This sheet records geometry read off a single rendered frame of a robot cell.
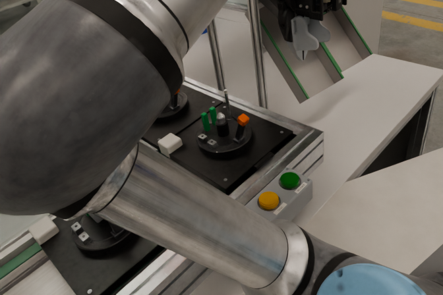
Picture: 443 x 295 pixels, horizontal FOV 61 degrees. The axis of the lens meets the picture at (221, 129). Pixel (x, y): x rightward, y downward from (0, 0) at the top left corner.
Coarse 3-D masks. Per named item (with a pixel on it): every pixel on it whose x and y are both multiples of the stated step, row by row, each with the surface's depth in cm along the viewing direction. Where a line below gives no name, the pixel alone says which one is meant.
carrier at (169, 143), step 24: (216, 120) 95; (264, 120) 97; (168, 144) 92; (192, 144) 94; (216, 144) 88; (240, 144) 88; (264, 144) 90; (192, 168) 87; (216, 168) 86; (240, 168) 85
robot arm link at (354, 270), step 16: (336, 256) 48; (352, 256) 48; (320, 272) 46; (336, 272) 43; (352, 272) 41; (368, 272) 40; (384, 272) 40; (400, 272) 44; (320, 288) 43; (336, 288) 42; (352, 288) 41; (368, 288) 40; (384, 288) 39; (400, 288) 38; (416, 288) 40; (432, 288) 42
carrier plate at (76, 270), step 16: (64, 224) 80; (48, 240) 77; (64, 240) 76; (144, 240) 73; (48, 256) 74; (64, 256) 73; (80, 256) 72; (96, 256) 72; (112, 256) 71; (128, 256) 71; (144, 256) 70; (64, 272) 70; (80, 272) 70; (96, 272) 69; (112, 272) 69; (128, 272) 69; (80, 288) 67; (96, 288) 66; (112, 288) 67
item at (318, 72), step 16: (272, 16) 102; (272, 32) 100; (272, 48) 96; (288, 48) 101; (320, 48) 100; (288, 64) 94; (304, 64) 101; (320, 64) 102; (288, 80) 97; (304, 80) 99; (320, 80) 101; (336, 80) 101; (304, 96) 95
